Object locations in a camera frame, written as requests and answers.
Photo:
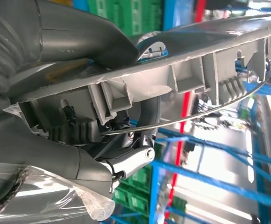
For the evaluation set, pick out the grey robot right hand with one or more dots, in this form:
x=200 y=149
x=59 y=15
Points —
x=44 y=154

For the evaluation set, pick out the clear plastic film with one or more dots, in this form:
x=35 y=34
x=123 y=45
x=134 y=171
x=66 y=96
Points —
x=44 y=198

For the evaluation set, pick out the blue metal shelf rack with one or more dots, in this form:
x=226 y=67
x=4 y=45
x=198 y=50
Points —
x=196 y=176

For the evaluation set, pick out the red barrier band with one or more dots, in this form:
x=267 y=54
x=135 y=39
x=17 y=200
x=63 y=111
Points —
x=185 y=108

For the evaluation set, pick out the green plastic crate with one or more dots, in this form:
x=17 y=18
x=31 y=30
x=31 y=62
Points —
x=135 y=198
x=178 y=204
x=126 y=15

